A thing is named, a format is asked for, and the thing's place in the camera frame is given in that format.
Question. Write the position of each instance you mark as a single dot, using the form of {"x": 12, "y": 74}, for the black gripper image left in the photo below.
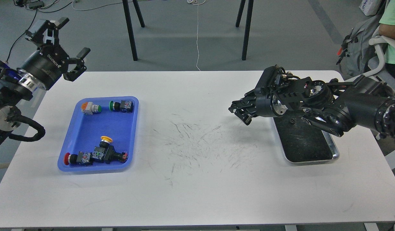
{"x": 49, "y": 62}

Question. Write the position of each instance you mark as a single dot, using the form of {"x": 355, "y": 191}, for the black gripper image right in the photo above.
{"x": 254, "y": 106}

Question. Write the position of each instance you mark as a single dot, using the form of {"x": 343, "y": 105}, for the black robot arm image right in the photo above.
{"x": 334, "y": 107}

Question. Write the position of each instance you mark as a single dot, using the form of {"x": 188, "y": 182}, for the silver metal tray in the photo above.
{"x": 302, "y": 143}

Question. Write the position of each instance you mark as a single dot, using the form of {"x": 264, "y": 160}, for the blue plastic tray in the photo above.
{"x": 85, "y": 131}

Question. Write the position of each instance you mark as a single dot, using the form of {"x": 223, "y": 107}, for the black table leg left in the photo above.
{"x": 130, "y": 27}

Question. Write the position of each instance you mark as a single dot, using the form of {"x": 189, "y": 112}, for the black table leg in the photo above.
{"x": 247, "y": 24}
{"x": 130, "y": 27}

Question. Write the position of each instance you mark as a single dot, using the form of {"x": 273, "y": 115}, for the green push button black body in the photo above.
{"x": 125, "y": 106}

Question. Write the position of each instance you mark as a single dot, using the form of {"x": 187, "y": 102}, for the black table leg right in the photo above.
{"x": 247, "y": 24}

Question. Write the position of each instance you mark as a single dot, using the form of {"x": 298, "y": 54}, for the yellow mushroom push button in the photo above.
{"x": 105, "y": 141}

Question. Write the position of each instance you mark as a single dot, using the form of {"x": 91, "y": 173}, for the grey backpack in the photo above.
{"x": 355, "y": 51}

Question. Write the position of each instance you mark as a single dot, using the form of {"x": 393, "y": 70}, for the person in green shirt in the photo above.
{"x": 387, "y": 29}

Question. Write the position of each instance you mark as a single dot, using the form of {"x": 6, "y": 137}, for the orange green push button switch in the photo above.
{"x": 89, "y": 108}

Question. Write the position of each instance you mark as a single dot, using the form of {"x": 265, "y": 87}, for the black switch red terminals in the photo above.
{"x": 106, "y": 155}

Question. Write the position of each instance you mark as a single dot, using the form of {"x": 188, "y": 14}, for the red push button switch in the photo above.
{"x": 82, "y": 158}

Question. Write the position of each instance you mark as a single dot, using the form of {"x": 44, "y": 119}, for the white frame chair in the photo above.
{"x": 377, "y": 63}

